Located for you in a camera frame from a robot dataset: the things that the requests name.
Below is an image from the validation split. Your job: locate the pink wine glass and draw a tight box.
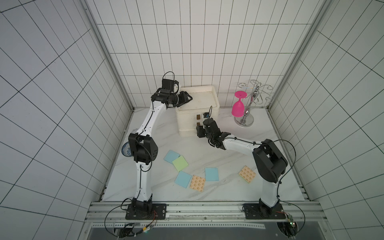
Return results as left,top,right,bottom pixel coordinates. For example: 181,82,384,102
232,91,247,118

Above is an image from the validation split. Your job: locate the chrome glass holder stand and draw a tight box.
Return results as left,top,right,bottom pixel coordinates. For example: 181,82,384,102
234,80,274,128

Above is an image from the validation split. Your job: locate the blue sticky note upper left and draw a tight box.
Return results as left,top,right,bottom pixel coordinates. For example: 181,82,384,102
164,150,180,164

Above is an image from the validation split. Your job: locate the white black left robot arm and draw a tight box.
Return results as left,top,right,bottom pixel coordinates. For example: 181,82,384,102
122,89,193,220

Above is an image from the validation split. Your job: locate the blue sticky note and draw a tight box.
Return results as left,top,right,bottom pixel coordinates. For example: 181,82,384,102
164,150,180,164
205,168,219,182
175,171,193,188

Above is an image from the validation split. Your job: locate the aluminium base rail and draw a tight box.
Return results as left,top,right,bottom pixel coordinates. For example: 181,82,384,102
85,201,327,230

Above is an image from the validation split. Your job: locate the orange patterned sticky note right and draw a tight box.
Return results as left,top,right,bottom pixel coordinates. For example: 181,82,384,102
239,166,256,183

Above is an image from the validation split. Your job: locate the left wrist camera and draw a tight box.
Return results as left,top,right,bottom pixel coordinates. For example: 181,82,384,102
162,79,179,93

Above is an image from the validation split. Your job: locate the white plastic drawer cabinet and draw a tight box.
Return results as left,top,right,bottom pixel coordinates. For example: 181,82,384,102
176,86,220,137

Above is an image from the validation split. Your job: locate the orange patterned sticky note left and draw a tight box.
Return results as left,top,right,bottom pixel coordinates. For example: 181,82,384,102
190,175,206,192

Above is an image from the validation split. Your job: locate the blue sticky note center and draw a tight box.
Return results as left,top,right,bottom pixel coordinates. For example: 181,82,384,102
205,168,219,182

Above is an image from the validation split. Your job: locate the blue white patterned plate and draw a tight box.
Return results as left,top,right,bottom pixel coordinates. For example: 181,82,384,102
121,142,133,157

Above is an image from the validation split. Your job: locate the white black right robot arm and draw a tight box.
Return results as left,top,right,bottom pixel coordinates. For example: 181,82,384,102
196,118,288,219

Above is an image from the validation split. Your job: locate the orange patterned sticky note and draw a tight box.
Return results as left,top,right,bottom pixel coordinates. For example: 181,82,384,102
190,175,206,192
239,166,256,183

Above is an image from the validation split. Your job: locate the green sticky note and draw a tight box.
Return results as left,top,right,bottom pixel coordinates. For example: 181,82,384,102
172,156,189,172

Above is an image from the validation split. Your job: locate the blue sticky note lower left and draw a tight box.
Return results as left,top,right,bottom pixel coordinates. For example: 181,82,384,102
175,171,193,188

